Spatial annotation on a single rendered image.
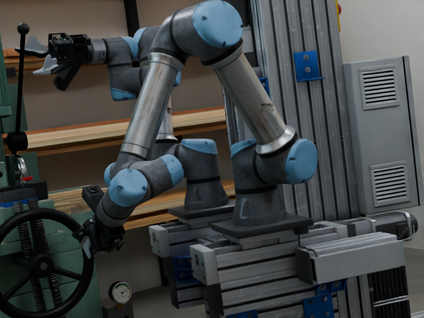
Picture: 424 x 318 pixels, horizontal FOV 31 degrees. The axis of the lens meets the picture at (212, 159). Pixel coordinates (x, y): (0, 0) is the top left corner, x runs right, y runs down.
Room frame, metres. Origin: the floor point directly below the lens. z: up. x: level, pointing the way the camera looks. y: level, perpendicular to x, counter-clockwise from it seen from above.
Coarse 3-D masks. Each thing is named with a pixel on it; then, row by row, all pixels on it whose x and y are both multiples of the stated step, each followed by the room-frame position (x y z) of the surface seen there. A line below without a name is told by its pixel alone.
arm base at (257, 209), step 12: (240, 192) 2.09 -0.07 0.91; (252, 192) 2.07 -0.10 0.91; (264, 192) 2.07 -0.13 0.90; (276, 192) 2.10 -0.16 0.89; (240, 204) 2.09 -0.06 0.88; (252, 204) 2.07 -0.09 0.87; (264, 204) 2.06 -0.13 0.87; (276, 204) 2.08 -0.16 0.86; (240, 216) 2.08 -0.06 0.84; (252, 216) 2.06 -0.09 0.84; (264, 216) 2.05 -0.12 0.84; (276, 216) 2.06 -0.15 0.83
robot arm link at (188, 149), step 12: (180, 144) 2.60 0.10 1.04; (192, 144) 2.55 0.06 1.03; (204, 144) 2.55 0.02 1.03; (180, 156) 2.56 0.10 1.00; (192, 156) 2.55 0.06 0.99; (204, 156) 2.54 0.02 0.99; (216, 156) 2.58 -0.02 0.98; (192, 168) 2.55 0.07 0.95; (204, 168) 2.54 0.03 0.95; (216, 168) 2.57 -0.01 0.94
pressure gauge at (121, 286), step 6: (114, 282) 2.17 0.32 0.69; (120, 282) 2.15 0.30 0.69; (114, 288) 2.14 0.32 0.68; (120, 288) 2.15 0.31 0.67; (126, 288) 2.16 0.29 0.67; (114, 294) 2.14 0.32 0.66; (120, 294) 2.15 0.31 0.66; (126, 294) 2.16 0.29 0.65; (114, 300) 2.14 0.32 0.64; (120, 300) 2.15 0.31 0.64; (126, 300) 2.16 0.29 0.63; (120, 306) 2.17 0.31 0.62
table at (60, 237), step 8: (72, 208) 2.30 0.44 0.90; (72, 216) 2.16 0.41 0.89; (80, 216) 2.17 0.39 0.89; (88, 216) 2.18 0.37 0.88; (80, 224) 2.17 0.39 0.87; (64, 232) 2.04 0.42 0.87; (72, 232) 2.15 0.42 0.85; (32, 240) 2.00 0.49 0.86; (48, 240) 2.02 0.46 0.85; (56, 240) 2.03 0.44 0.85; (64, 240) 2.04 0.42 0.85; (0, 248) 1.95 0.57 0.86; (8, 248) 1.96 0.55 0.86; (16, 248) 1.97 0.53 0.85; (32, 248) 2.00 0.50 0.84
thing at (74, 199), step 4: (104, 188) 2.40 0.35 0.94; (80, 192) 2.35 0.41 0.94; (104, 192) 2.38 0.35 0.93; (60, 196) 2.31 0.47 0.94; (64, 196) 2.31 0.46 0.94; (68, 196) 2.32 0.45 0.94; (72, 196) 2.33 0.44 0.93; (76, 196) 2.33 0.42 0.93; (80, 196) 2.34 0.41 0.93; (56, 200) 2.30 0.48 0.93; (60, 200) 2.30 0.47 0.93; (64, 200) 2.31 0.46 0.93; (68, 200) 2.32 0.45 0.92; (72, 200) 2.32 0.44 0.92; (76, 200) 2.33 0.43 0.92; (80, 200) 2.34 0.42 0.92; (72, 204) 2.32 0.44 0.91; (76, 204) 2.33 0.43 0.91
